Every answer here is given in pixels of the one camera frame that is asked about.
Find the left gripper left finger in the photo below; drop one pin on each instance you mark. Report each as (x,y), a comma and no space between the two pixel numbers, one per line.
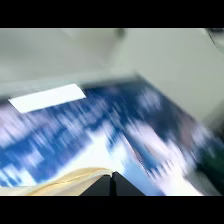
(100,187)

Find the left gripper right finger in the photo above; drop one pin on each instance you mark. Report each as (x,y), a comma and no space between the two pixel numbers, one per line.
(124,187)

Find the cream garment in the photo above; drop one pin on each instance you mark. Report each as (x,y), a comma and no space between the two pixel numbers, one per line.
(56,185)

